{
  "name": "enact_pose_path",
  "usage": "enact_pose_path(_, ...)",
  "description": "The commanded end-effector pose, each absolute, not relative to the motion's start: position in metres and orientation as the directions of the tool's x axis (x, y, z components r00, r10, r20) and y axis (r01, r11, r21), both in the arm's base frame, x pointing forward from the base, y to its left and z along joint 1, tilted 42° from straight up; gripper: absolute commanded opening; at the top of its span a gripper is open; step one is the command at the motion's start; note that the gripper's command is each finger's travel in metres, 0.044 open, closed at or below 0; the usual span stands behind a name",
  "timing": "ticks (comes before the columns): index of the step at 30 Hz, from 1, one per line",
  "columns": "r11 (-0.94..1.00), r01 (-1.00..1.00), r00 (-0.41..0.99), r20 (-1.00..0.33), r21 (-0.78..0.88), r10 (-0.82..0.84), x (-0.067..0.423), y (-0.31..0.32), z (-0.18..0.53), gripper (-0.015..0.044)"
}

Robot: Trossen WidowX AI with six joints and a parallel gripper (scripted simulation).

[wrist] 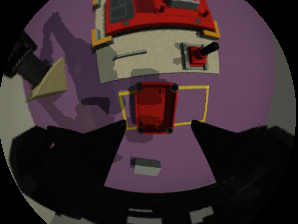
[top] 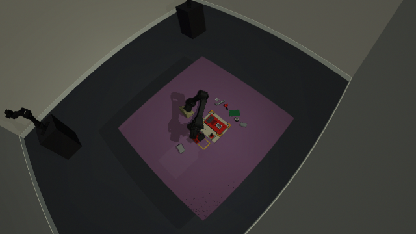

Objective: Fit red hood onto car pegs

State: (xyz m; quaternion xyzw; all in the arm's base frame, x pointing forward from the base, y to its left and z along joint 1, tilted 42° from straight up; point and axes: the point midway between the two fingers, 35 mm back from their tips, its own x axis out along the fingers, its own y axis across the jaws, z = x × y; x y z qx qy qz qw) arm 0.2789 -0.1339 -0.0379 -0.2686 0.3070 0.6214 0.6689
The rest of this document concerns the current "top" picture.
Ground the dark green flat square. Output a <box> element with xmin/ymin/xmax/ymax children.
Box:
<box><xmin>229</xmin><ymin>110</ymin><xmax>240</xmax><ymax>116</ymax></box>

